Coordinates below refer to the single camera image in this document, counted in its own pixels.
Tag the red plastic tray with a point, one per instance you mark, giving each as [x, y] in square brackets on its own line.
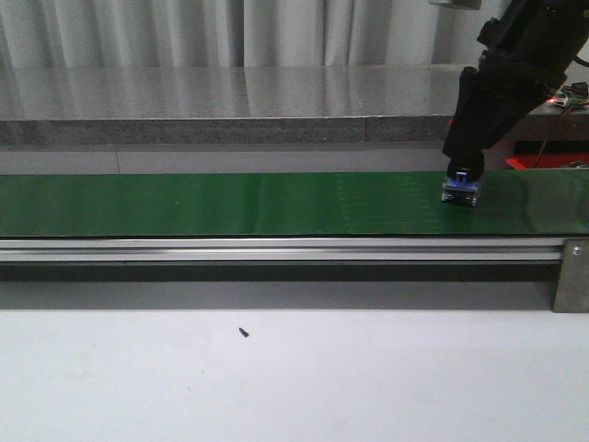
[549, 161]

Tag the green conveyor belt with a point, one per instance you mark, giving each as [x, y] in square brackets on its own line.
[512, 202]

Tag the small green circuit board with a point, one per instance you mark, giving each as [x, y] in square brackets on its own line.
[573, 96]

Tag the steel conveyor support bracket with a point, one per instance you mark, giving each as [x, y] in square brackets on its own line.
[571, 295]

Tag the aluminium conveyor side rail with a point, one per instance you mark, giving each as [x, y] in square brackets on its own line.
[430, 249]

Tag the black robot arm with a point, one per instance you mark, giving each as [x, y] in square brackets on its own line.
[528, 50]

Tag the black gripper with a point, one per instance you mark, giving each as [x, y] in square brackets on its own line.
[479, 121]

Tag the grey pleated curtain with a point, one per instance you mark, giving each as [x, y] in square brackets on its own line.
[68, 34]

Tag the grey stone counter slab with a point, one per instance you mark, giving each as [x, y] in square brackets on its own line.
[227, 105]

